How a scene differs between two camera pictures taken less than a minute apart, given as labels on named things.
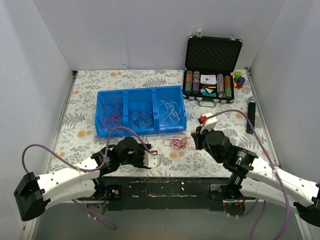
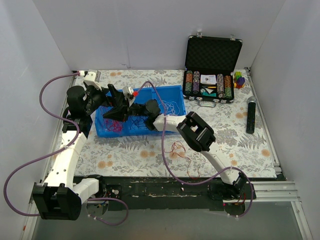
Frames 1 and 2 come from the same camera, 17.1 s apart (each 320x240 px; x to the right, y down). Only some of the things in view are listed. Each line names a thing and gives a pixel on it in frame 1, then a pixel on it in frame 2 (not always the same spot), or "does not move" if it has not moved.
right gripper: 197,139 to 127,107
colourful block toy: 239,81 does not move
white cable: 171,110 does not move
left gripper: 141,161 to 111,93
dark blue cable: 141,119 does not move
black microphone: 251,113 does not move
